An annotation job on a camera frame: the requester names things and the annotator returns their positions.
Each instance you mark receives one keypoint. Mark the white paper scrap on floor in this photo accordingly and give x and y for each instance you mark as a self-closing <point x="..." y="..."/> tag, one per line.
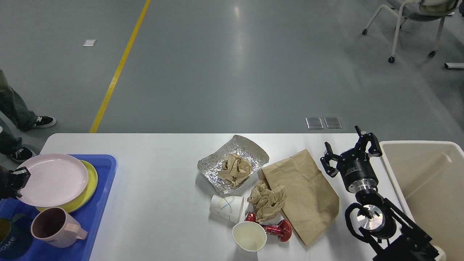
<point x="89" y="43"/>

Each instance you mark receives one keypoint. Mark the right metal floor socket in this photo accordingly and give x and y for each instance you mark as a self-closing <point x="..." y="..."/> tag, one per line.
<point x="333" y="122"/>

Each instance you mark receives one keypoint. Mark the pink mug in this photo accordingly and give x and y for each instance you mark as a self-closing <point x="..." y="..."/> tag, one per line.
<point x="57" y="227"/>

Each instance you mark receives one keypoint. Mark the patterned paper cup lying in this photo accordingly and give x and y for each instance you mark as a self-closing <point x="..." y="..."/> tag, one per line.
<point x="230" y="207"/>

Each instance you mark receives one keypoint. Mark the brown paper bag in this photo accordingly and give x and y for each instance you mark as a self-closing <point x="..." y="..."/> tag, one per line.
<point x="311" y="205"/>

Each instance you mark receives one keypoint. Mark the left metal floor socket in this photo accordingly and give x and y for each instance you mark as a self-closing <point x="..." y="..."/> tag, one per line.
<point x="314" y="123"/>

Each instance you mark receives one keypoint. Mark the person's leg and shoe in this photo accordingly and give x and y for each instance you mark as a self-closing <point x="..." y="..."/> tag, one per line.
<point x="13" y="106"/>
<point x="12" y="146"/>

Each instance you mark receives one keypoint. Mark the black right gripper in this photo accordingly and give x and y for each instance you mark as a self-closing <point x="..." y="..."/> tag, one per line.
<point x="357" y="175"/>

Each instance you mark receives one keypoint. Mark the person's far leg and shoe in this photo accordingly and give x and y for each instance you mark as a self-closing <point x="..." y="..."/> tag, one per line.
<point x="13" y="106"/>

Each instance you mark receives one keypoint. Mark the yellow-green plate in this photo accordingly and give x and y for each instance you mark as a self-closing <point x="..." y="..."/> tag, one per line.
<point x="87" y="193"/>

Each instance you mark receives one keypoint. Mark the beige plastic bin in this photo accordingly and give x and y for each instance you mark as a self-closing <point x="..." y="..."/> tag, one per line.
<point x="428" y="178"/>

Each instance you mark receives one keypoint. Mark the crumpled brown paper ball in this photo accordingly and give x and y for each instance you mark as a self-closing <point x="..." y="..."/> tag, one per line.
<point x="267" y="202"/>

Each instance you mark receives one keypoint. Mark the dark blue mug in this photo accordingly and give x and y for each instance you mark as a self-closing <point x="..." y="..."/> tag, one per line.
<point x="15" y="240"/>

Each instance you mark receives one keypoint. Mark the crumpled aluminium foil tray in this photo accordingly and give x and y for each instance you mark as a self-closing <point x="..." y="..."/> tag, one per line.
<point x="241" y="146"/>

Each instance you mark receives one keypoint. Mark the pink plate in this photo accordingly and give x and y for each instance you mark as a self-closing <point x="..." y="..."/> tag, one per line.
<point x="55" y="179"/>

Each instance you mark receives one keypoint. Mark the blue plastic tray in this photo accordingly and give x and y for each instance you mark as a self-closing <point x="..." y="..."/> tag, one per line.
<point x="89" y="215"/>

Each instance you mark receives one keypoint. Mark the white paper cup upright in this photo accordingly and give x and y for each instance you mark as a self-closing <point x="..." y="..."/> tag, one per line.
<point x="249" y="237"/>

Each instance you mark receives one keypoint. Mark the white office chair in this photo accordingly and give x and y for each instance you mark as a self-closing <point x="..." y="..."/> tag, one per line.
<point x="417" y="10"/>

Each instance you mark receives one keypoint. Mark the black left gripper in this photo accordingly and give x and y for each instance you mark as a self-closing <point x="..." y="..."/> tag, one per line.
<point x="16" y="179"/>

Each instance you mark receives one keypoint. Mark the white bar on floor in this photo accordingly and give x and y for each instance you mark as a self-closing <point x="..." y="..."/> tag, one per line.
<point x="452" y="66"/>

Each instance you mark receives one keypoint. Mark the person's near leg and shoe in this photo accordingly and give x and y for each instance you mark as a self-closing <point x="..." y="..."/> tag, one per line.
<point x="12" y="146"/>

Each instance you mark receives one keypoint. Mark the crumpled brown paper in foil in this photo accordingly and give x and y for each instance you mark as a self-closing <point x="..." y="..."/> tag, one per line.
<point x="235" y="169"/>

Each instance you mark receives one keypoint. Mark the red foil wrapper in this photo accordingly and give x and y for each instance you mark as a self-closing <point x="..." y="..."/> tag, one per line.
<point x="282" y="230"/>

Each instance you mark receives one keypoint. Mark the metal floor socket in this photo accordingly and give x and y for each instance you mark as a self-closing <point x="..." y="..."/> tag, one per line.
<point x="333" y="122"/>
<point x="314" y="123"/>

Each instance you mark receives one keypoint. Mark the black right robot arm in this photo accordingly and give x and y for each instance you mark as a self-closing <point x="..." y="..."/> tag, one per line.
<point x="374" y="219"/>

